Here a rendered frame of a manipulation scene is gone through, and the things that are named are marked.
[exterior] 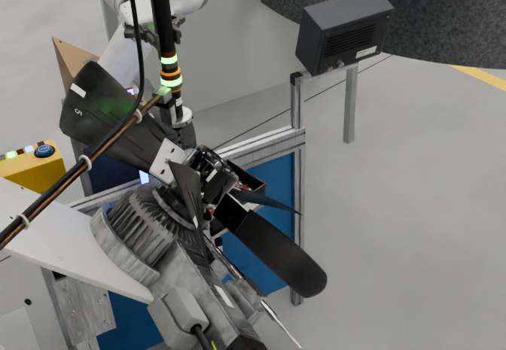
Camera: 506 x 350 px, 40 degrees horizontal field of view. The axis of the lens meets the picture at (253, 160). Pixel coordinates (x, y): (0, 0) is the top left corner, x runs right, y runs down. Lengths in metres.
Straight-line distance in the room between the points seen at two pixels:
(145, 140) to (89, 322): 0.41
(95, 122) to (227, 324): 0.48
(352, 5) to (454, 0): 1.04
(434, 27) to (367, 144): 0.77
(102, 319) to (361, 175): 2.09
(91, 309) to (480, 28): 2.17
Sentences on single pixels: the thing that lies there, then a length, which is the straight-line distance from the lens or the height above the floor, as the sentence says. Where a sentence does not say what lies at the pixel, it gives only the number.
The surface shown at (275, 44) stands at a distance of 3.93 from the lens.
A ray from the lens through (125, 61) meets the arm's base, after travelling 2.15.
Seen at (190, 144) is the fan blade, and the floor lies 1.18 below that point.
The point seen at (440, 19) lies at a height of 0.76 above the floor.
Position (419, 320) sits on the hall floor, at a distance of 2.84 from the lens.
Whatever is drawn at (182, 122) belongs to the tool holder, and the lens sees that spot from 1.52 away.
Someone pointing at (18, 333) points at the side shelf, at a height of 0.86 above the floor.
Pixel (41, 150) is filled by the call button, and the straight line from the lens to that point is 1.92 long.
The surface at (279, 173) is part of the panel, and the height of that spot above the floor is 0.69.
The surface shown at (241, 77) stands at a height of 0.13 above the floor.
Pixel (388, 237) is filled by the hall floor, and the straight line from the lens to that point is 3.12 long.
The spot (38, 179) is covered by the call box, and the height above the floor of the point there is 1.03.
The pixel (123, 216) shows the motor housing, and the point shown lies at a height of 1.17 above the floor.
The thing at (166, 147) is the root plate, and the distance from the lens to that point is 1.52.
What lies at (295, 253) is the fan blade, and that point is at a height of 1.12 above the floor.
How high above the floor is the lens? 2.18
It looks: 38 degrees down
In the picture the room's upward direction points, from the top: 3 degrees counter-clockwise
